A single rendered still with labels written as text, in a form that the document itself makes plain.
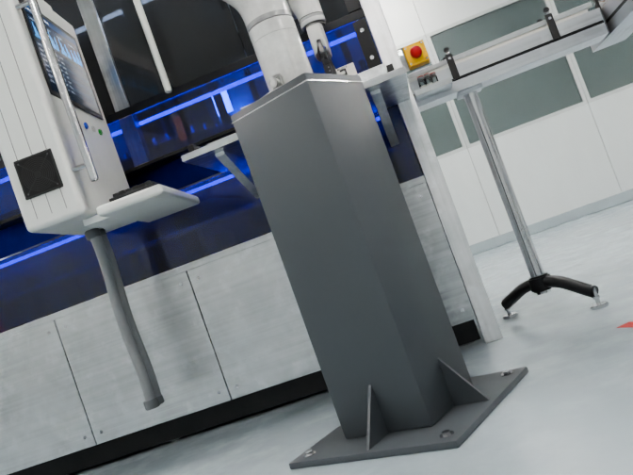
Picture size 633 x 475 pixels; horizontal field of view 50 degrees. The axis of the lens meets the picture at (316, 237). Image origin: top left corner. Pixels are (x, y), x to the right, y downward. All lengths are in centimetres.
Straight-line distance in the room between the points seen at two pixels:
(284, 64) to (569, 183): 557
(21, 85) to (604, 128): 590
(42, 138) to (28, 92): 14
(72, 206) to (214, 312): 70
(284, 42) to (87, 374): 151
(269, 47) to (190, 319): 113
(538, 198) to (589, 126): 84
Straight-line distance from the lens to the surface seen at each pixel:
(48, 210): 205
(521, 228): 247
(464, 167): 694
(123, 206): 197
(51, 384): 275
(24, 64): 214
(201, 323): 246
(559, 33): 254
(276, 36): 171
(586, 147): 711
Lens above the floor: 44
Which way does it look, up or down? 2 degrees up
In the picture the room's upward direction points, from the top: 20 degrees counter-clockwise
